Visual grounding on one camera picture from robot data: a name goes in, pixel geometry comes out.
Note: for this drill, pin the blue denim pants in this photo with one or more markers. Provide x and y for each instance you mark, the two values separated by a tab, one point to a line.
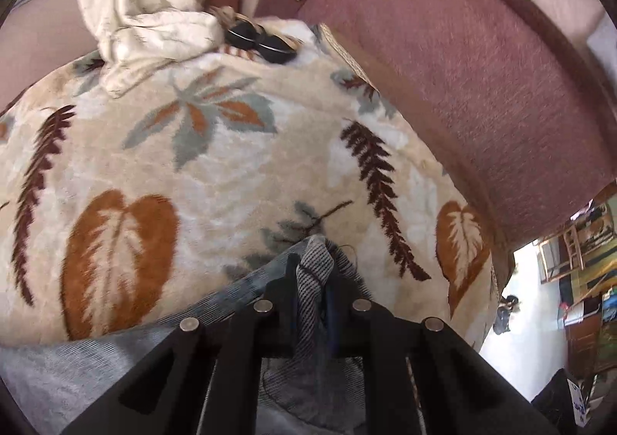
313	280

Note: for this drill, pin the black bag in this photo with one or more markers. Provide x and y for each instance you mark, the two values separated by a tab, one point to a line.
559	403

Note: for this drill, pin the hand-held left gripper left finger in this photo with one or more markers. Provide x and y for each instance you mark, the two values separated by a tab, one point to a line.
274	319

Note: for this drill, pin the wooden cabinet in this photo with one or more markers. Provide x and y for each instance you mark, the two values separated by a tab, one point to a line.
583	343

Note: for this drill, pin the wooden chair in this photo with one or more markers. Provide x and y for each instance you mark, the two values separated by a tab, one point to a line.
561	252

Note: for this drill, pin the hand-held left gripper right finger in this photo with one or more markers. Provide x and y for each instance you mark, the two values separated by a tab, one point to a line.
352	324

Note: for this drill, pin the dark shoes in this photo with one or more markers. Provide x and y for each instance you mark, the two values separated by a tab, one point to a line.
505	314

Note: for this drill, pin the pink padded headboard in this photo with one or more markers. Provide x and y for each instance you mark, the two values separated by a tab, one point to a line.
458	78

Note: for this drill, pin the leaf print blanket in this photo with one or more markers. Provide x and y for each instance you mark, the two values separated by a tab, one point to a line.
217	165

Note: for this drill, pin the black sunglasses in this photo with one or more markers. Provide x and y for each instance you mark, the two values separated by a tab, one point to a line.
255	42

